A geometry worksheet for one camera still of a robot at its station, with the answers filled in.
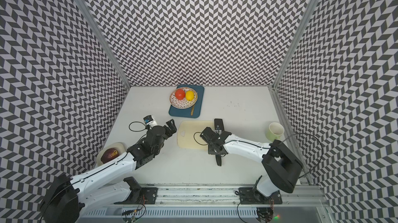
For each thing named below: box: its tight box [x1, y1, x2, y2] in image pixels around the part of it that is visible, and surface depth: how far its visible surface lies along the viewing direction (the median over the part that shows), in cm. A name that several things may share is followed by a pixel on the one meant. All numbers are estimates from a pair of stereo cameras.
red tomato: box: [174, 88, 186, 101], surface depth 111 cm
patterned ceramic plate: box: [169, 87, 198, 109], surface depth 110 cm
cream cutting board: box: [177, 120, 215, 149], surface depth 94 cm
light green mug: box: [265, 122, 285, 142], surface depth 88 cm
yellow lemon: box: [185, 90, 195, 102], surface depth 110 cm
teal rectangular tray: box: [168, 85, 205, 119], surface depth 107 cm
